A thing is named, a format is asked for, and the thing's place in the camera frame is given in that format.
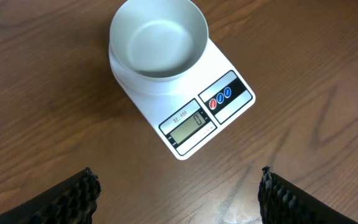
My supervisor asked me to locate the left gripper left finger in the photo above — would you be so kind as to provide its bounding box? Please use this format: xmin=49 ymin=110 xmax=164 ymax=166
xmin=0 ymin=167 xmax=101 ymax=224

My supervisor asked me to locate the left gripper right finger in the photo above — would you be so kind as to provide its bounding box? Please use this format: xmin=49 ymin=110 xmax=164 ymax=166
xmin=257 ymin=166 xmax=357 ymax=224

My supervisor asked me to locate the white digital kitchen scale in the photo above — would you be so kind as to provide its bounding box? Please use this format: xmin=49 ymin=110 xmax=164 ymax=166
xmin=109 ymin=40 xmax=256 ymax=160

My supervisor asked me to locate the grey round bowl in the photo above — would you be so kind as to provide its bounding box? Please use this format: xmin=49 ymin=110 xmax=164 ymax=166
xmin=109 ymin=0 xmax=209 ymax=79

